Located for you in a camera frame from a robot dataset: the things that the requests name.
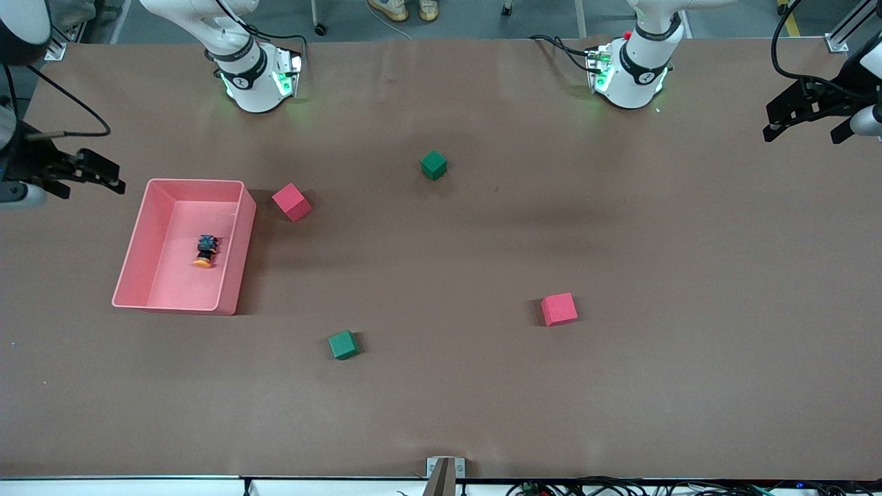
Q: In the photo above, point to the beige shoe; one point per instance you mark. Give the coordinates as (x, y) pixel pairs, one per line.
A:
(428, 8)
(389, 8)

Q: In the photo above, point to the green cube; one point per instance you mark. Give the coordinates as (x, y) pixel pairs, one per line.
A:
(343, 346)
(434, 165)

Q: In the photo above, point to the white table frame rail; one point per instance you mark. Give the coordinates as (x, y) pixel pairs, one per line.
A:
(138, 488)

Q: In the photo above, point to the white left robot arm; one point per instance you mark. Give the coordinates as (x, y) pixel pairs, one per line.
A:
(637, 76)

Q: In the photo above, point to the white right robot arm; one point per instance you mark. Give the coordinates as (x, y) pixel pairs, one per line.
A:
(251, 89)

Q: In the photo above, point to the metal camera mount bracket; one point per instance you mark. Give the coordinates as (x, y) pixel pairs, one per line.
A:
(446, 479)

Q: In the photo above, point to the red cube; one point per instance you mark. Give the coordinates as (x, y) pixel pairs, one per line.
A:
(293, 205)
(559, 310)

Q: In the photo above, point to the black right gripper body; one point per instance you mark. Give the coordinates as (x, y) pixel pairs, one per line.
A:
(29, 160)

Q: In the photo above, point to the aluminium frame profile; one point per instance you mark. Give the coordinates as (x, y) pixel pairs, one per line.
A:
(837, 43)
(56, 50)

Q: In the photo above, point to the pink plastic bin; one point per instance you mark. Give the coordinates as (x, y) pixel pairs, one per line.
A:
(179, 289)

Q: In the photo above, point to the orange capped black push button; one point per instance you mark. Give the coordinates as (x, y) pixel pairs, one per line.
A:
(206, 248)

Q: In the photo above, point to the grey fabric bundle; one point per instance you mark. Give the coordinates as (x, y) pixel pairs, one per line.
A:
(72, 10)

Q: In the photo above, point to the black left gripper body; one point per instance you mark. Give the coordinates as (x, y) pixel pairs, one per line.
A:
(831, 98)

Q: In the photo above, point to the black caster wheel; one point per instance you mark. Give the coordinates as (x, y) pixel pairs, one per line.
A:
(320, 29)
(508, 9)

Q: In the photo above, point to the brown table cover sheet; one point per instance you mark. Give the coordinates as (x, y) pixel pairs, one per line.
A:
(482, 413)

